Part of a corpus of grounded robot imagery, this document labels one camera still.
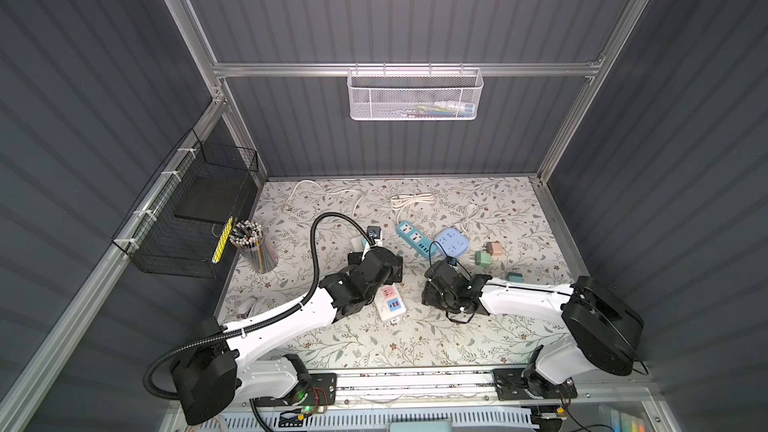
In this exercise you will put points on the yellow ruler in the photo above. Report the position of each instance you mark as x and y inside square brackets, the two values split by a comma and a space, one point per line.
[223, 241]

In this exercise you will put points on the brown pink plug cube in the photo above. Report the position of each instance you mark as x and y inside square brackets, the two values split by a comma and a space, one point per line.
[494, 248]

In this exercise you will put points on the green plug cube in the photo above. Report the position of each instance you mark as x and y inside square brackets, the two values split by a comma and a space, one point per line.
[483, 258]

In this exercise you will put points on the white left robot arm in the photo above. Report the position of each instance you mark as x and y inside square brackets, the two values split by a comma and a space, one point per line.
[241, 343]

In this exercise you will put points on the white wire mesh basket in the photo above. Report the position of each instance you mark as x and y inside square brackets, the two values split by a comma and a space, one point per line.
[414, 93]

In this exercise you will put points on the white multicolour power strip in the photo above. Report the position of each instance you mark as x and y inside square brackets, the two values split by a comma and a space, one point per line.
[389, 304]

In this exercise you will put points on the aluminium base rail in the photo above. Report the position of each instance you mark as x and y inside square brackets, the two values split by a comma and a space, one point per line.
[420, 384]

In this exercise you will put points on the clear cup of pencils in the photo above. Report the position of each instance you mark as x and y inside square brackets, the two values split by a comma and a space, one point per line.
[250, 240]

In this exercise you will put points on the teal power strip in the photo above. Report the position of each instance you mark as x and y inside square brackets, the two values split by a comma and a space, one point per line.
[417, 240]

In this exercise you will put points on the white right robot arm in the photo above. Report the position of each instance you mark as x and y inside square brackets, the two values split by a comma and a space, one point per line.
[603, 332]

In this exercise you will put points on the black wire mesh basket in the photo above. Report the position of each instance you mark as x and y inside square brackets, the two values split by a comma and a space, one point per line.
[174, 230]

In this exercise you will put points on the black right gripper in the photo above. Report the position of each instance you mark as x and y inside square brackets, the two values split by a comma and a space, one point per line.
[428, 298]

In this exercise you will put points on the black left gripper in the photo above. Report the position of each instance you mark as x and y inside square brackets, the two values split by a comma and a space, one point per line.
[397, 274]

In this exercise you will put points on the blue square power socket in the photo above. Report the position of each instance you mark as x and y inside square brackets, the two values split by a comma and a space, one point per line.
[452, 242]

